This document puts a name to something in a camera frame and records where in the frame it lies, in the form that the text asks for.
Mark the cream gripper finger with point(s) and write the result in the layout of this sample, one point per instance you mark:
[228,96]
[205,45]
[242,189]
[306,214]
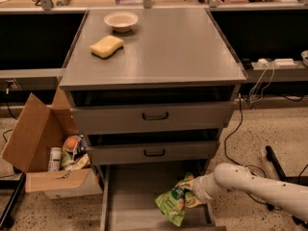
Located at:
[188,185]
[193,201]

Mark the green rice chip bag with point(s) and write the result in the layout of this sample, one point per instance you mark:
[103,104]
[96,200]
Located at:
[173,203]

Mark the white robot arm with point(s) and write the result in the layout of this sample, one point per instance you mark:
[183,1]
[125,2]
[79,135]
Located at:
[291,198]

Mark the open bottom grey drawer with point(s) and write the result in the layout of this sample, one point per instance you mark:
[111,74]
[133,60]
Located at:
[129,198]

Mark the top grey drawer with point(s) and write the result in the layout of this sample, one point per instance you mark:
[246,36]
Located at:
[152,118]

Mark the middle grey drawer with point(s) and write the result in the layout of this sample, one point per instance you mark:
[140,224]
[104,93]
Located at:
[152,152]

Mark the grey drawer cabinet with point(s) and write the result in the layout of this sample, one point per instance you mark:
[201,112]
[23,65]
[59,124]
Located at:
[172,56]

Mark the orange snack bag in box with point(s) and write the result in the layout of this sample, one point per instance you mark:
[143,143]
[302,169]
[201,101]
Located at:
[74,154]

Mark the black stand leg right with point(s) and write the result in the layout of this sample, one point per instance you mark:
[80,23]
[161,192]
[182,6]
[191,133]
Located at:
[300,179]

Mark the black stand leg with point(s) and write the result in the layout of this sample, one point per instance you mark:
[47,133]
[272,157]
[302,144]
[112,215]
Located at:
[300,179]
[14,188]

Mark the white can in box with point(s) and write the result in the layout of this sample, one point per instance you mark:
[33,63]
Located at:
[55,159]

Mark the white power strip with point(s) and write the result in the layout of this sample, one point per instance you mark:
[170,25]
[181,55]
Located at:
[275,64]

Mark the open cardboard box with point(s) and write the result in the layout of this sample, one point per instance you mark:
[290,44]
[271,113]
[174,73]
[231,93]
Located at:
[38,130]

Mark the yellow sponge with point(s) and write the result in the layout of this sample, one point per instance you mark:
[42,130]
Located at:
[106,47]

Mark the white bowl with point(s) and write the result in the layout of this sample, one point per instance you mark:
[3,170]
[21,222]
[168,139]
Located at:
[121,22]

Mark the black stand leg left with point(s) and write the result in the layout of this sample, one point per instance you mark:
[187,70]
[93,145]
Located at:
[14,188]

